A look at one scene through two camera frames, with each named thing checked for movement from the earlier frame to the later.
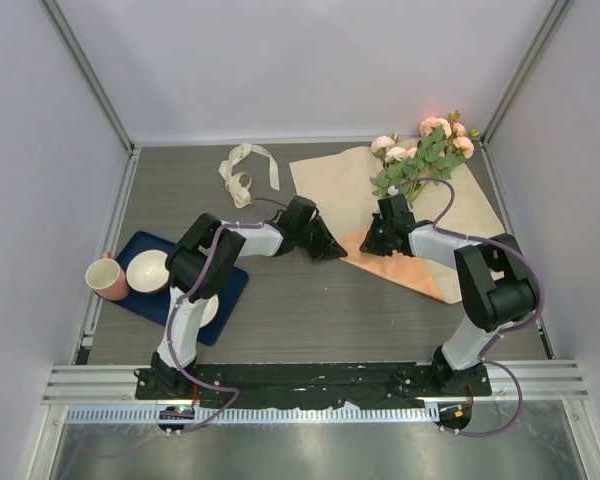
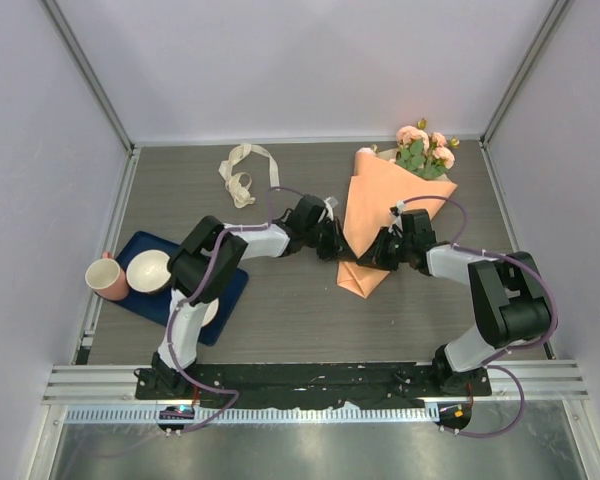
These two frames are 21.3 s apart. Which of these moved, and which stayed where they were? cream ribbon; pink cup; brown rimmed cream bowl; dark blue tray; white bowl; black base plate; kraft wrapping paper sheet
Moved: kraft wrapping paper sheet
Stayed: dark blue tray; cream ribbon; pink cup; white bowl; black base plate; brown rimmed cream bowl
